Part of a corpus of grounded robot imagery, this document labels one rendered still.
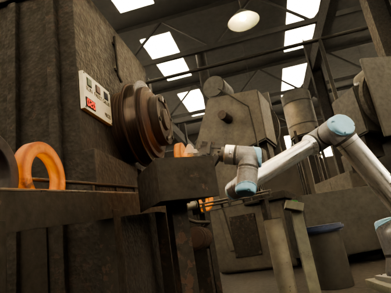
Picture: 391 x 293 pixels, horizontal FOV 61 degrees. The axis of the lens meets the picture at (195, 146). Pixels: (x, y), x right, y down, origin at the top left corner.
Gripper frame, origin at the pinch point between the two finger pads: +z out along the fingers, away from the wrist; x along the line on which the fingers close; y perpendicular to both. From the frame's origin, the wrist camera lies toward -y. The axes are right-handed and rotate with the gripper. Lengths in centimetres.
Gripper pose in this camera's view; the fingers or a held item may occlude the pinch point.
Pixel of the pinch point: (181, 155)
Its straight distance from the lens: 157.4
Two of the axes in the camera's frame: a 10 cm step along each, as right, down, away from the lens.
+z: -9.7, -0.7, 2.3
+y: 1.2, -9.7, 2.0
